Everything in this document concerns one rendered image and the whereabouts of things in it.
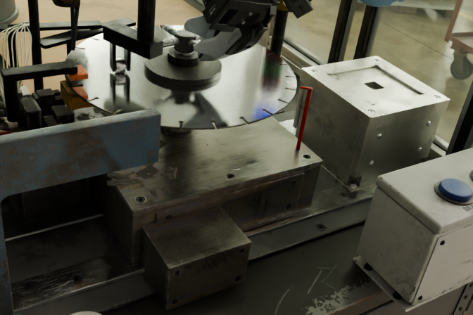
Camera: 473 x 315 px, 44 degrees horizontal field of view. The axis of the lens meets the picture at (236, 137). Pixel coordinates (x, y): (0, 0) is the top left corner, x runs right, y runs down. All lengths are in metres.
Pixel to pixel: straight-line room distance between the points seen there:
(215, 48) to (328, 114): 0.29
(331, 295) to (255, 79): 0.32
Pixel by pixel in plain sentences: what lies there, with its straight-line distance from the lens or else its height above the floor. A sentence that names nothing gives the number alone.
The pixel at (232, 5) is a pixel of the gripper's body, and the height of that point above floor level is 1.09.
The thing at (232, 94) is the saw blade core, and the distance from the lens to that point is 0.79.
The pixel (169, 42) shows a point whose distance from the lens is 0.81.
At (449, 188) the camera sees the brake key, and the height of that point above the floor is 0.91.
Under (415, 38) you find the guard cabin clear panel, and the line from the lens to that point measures 1.12.
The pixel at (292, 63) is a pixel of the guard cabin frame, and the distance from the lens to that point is 1.37.
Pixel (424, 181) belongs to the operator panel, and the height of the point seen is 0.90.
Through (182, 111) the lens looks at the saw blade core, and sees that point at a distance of 0.74.
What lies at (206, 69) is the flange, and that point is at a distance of 0.82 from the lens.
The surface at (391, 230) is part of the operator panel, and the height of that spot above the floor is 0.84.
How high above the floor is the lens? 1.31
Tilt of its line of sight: 32 degrees down
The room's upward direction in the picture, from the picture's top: 8 degrees clockwise
